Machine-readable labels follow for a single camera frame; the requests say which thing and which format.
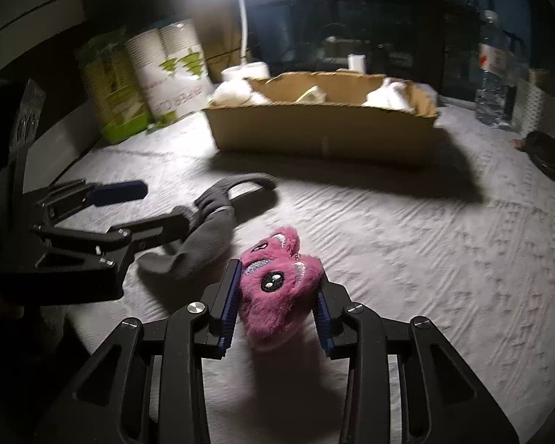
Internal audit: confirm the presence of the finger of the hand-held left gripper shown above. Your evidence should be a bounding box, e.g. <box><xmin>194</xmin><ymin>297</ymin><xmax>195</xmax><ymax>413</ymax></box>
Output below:
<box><xmin>34</xmin><ymin>179</ymin><xmax>149</xmax><ymax>214</ymax></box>
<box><xmin>31</xmin><ymin>206</ymin><xmax>198</xmax><ymax>272</ymax></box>

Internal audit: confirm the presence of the white sock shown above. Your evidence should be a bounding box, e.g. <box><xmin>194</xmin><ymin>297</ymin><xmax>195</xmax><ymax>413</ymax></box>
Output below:
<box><xmin>296</xmin><ymin>85</ymin><xmax>327</xmax><ymax>102</ymax></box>

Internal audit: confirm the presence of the black pouch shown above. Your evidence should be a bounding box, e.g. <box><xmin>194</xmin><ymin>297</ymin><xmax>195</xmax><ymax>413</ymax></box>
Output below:
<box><xmin>513</xmin><ymin>130</ymin><xmax>555</xmax><ymax>195</ymax></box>

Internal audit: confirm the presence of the grey sock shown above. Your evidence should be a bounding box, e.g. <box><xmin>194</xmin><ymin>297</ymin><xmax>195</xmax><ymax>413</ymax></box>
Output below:
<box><xmin>138</xmin><ymin>172</ymin><xmax>278</xmax><ymax>280</ymax></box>

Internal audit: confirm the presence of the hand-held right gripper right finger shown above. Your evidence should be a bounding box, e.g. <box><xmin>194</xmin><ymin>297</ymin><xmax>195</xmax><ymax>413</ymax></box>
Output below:
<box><xmin>315</xmin><ymin>280</ymin><xmax>521</xmax><ymax>444</ymax></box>

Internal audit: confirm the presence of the paper cup sleeve package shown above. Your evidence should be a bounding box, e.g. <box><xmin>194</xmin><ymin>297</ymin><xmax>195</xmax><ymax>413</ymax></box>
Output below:
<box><xmin>125</xmin><ymin>19</ymin><xmax>213</xmax><ymax>128</ymax></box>

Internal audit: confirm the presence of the white textured tablecloth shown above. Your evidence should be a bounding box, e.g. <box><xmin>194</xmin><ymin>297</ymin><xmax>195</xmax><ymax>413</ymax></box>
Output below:
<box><xmin>51</xmin><ymin>97</ymin><xmax>555</xmax><ymax>444</ymax></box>

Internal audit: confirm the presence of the clear water bottle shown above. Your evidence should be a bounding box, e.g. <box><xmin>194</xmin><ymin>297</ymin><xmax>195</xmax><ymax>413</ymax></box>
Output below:
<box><xmin>474</xmin><ymin>9</ymin><xmax>514</xmax><ymax>125</ymax></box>

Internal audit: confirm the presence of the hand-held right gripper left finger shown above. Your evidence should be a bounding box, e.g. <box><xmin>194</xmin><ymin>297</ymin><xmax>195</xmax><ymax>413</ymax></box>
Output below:
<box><xmin>41</xmin><ymin>259</ymin><xmax>242</xmax><ymax>444</ymax></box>

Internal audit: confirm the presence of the white perforated container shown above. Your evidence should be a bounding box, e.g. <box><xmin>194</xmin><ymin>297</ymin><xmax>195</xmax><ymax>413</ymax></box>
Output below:
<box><xmin>511</xmin><ymin>69</ymin><xmax>555</xmax><ymax>137</ymax></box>

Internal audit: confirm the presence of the pink plush toy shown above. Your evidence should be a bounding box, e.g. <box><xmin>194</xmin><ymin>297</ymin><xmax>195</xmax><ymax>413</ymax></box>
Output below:
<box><xmin>237</xmin><ymin>226</ymin><xmax>325</xmax><ymax>351</ymax></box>

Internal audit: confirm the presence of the cardboard box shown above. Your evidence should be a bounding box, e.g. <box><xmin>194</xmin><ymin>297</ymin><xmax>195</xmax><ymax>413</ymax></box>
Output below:
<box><xmin>203</xmin><ymin>71</ymin><xmax>440</xmax><ymax>167</ymax></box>

